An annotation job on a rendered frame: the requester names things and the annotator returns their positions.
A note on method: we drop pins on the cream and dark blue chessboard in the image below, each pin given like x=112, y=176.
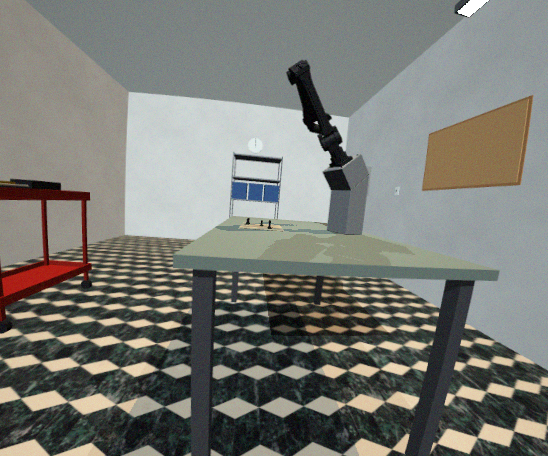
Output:
x=264, y=227

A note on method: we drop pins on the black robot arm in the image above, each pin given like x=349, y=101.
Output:
x=308, y=91

